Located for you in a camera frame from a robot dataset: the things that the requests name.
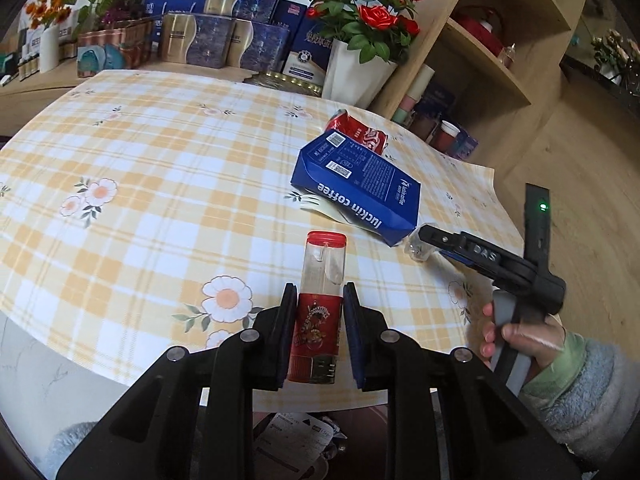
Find stack of pastel paper cups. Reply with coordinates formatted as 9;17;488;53
391;62;437;124

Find red clear plastic tube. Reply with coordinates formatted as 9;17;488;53
288;231;348;386

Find red teapot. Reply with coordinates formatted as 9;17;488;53
451;4;504;59

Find white flower pot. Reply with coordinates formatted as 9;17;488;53
321;39;399;109

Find copper wicker planter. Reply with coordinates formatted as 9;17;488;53
76;18;157;72

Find white plastic fork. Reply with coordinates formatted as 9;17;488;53
296;194;352;224

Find small purple blue box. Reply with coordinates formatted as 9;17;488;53
452;127;479;162

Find yellow checked floral tablecloth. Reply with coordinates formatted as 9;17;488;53
0;69;527;412

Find row of small brown bottles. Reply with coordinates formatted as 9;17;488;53
16;52;42;82

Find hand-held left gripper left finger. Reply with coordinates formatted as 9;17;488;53
55;282;300;480

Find orange artificial flowers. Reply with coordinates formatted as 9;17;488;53
22;0;77;27

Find teal plastic container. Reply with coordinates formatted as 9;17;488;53
79;44;122;74

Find blue white carton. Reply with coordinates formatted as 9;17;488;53
272;0;334;84

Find dark blue flat box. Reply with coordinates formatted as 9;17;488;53
144;0;207;19

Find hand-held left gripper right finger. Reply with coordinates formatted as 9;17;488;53
343;282;584;480

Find person's right hand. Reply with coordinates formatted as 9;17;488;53
479;302;567;372

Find red artificial rose plant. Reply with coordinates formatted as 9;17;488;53
305;0;424;64

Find red cup with white rim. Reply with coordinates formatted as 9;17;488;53
429;119;461;153

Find wooden shelf unit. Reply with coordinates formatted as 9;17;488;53
369;0;592;177

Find brown trash bin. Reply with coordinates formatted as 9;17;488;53
251;402;390;480

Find person's right forearm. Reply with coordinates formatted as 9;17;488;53
517;329;640;463

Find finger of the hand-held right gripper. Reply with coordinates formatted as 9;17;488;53
418;224;507;273

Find blue coffee bag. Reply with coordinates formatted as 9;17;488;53
291;129;423;247

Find clear plastic wrapper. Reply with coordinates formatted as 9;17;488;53
406;224;443;263

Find dried flower bouquet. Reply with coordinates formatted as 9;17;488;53
589;29;640;80

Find white vase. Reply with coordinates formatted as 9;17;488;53
38;24;62;73

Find red crumpled snack packet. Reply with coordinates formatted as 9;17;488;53
326;111;394;157

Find gold metal tray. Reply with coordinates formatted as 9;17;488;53
249;70;327;97

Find white snack pouch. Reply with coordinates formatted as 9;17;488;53
254;411;323;480

